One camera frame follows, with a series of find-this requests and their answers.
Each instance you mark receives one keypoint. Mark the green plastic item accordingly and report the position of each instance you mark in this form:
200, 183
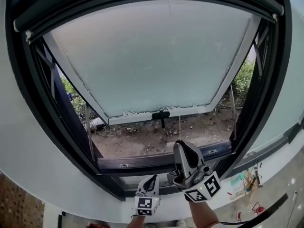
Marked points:
237, 179

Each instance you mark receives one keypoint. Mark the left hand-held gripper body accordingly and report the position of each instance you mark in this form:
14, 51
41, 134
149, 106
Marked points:
145, 204

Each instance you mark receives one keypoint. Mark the green bush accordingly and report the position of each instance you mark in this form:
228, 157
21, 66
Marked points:
76, 98
243, 82

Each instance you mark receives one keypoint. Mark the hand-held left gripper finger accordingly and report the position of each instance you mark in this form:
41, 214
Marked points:
143, 186
156, 186

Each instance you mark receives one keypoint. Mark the brown brick patterned panel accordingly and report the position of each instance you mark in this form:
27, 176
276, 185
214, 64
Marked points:
19, 203

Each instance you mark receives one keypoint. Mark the white small device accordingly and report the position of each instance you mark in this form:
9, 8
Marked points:
295, 195

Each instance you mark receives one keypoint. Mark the red small tool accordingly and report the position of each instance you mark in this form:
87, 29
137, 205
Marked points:
259, 208

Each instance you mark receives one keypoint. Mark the frosted glass side window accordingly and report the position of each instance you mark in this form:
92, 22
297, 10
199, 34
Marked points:
268, 141

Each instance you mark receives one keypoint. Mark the person's right forearm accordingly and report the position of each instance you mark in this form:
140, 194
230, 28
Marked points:
203, 215

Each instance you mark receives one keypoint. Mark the bundle of wooden sticks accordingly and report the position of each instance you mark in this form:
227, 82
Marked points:
249, 183

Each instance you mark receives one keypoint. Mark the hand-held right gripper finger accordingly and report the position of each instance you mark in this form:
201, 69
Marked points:
193, 160
179, 158

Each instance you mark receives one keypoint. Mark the person's left forearm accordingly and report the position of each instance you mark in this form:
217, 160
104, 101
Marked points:
136, 222

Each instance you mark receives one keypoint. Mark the black flat strip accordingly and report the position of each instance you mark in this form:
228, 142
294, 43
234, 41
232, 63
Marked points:
273, 205

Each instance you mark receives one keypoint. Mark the frosted glass window sash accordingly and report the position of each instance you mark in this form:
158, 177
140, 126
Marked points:
152, 63

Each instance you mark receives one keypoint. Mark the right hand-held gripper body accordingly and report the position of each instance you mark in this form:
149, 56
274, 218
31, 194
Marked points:
197, 189

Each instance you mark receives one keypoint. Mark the black framed window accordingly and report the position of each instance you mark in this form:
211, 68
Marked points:
35, 91

